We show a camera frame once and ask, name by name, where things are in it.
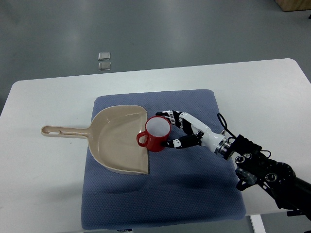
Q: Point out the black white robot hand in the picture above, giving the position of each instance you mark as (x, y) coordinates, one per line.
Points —
(197, 132)

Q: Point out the red cup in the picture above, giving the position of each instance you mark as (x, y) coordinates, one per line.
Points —
(157, 130)

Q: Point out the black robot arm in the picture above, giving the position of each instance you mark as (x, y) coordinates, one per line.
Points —
(277, 179)

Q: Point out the beige plastic dustpan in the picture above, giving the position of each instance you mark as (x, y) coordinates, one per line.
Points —
(112, 138)

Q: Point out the blue fabric mat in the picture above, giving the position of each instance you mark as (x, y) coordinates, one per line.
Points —
(184, 186)

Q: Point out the white table leg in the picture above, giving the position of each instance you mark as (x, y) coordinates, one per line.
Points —
(257, 224)

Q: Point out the lower metal floor plate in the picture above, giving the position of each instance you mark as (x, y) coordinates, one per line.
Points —
(104, 66)

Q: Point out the metal floor plate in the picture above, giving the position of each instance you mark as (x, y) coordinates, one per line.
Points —
(104, 56)
(104, 66)

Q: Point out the upper metal floor plate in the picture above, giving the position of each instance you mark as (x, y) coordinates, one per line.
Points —
(104, 56)

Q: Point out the wooden box corner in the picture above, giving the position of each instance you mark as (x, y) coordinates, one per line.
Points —
(294, 5)

